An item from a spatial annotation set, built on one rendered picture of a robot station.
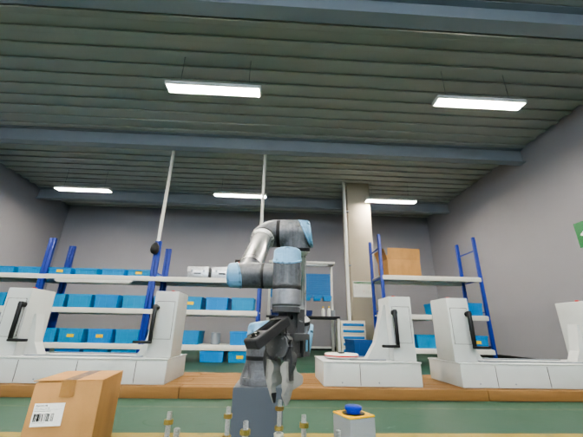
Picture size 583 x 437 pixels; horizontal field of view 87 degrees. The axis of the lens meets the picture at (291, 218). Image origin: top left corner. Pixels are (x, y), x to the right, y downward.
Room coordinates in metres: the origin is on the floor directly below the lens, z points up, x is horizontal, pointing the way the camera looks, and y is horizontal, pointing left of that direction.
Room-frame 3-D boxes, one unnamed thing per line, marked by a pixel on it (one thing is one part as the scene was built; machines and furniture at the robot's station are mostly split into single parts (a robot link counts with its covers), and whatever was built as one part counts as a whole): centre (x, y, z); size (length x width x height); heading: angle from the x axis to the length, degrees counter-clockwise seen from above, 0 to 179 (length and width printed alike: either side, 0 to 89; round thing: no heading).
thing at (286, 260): (0.82, 0.01, 0.65); 0.09 x 0.08 x 0.11; 177
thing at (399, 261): (5.78, -2.02, 1.70); 0.71 x 0.54 x 0.51; 96
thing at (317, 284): (6.43, -0.24, 0.94); 1.40 x 0.70 x 1.89; 93
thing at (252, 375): (1.34, 0.11, 0.35); 0.15 x 0.15 x 0.10
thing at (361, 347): (5.35, -1.17, 0.18); 0.50 x 0.41 x 0.37; 7
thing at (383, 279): (5.78, -2.51, 1.10); 1.89 x 0.64 x 2.20; 93
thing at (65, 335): (5.46, 3.47, 0.36); 0.50 x 0.38 x 0.21; 3
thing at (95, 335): (5.50, 3.03, 0.36); 0.50 x 0.38 x 0.21; 3
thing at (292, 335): (0.82, 0.00, 0.49); 0.09 x 0.08 x 0.12; 136
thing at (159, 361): (2.94, 1.70, 0.45); 1.45 x 0.57 x 0.74; 93
